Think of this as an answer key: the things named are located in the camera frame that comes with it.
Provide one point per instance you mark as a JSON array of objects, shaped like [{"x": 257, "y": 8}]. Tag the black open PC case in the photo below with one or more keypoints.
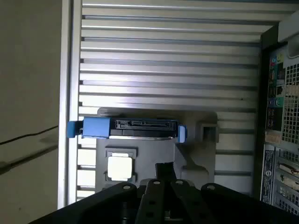
[{"x": 262, "y": 93}]

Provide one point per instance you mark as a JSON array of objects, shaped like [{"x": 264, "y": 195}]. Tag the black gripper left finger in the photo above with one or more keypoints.
[{"x": 149, "y": 205}]

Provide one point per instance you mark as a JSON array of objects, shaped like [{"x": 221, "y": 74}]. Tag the grey plastic parts rack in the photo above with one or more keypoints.
[{"x": 149, "y": 149}]

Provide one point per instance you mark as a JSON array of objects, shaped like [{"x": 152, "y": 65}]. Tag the hard disk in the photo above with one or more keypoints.
[{"x": 142, "y": 130}]

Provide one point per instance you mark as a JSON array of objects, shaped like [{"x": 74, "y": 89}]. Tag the silver CPU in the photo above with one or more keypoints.
[{"x": 119, "y": 168}]

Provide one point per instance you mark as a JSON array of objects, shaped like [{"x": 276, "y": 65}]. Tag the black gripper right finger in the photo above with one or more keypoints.
[{"x": 184, "y": 205}]

